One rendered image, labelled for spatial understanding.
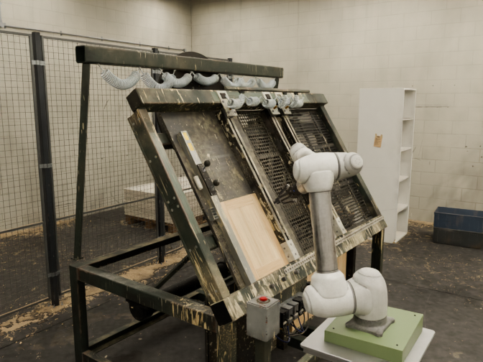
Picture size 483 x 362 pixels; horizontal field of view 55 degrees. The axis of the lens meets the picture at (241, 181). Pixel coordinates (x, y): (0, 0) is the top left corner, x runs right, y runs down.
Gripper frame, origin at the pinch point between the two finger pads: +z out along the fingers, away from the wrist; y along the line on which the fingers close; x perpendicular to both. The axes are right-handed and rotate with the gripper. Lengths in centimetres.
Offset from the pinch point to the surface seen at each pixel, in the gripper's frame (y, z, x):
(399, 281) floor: -111, 60, -228
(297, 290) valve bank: -55, 6, 12
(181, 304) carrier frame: -32, 35, 74
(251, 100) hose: 69, -8, -14
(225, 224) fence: -2.7, 3.9, 49.0
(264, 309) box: -50, -19, 75
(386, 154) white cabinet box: 25, 53, -355
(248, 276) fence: -34, 4, 50
